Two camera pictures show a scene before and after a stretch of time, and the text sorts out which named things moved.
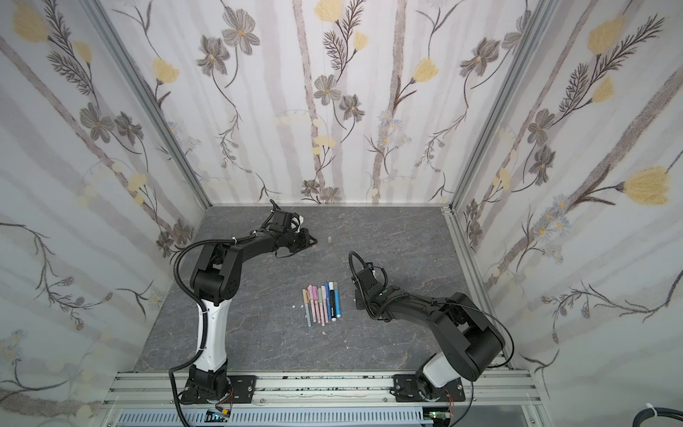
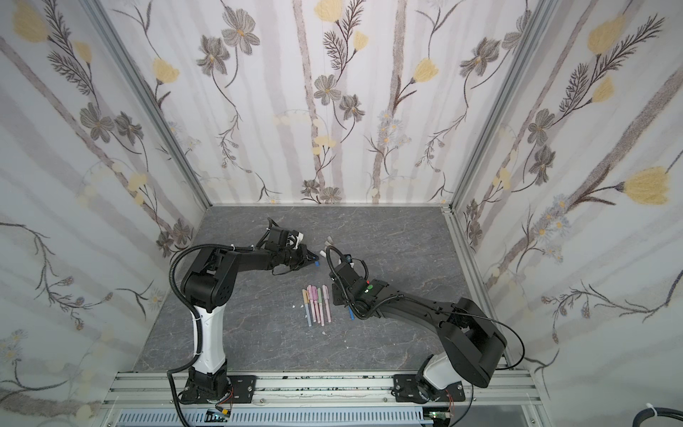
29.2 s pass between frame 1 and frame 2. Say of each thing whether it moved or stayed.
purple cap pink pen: stayed
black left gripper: moved
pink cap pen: stayed
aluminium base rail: stayed
